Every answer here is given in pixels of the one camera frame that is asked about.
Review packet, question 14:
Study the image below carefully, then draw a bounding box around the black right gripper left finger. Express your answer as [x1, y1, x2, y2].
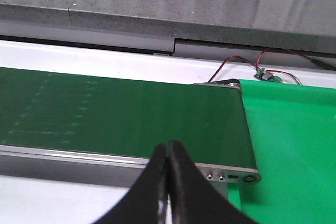
[95, 144, 167, 223]

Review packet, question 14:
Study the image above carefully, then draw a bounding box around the small green circuit board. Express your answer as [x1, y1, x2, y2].
[254, 68, 282, 83]

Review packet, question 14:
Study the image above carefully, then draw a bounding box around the red and black wire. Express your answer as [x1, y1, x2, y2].
[207, 47, 336, 83]

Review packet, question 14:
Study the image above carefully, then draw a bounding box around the green conveyor belt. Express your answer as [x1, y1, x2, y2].
[1, 68, 257, 169]

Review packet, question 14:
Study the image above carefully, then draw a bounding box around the bright green plastic bin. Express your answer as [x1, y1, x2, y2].
[228, 80, 335, 223]

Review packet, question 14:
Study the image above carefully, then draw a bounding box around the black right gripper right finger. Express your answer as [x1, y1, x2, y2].
[167, 140, 255, 223]

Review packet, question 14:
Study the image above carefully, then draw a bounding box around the grey speckled stone counter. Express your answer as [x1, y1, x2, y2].
[1, 0, 335, 54]

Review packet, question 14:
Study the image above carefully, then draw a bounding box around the silver aluminium conveyor frame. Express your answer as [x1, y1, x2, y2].
[1, 83, 261, 187]

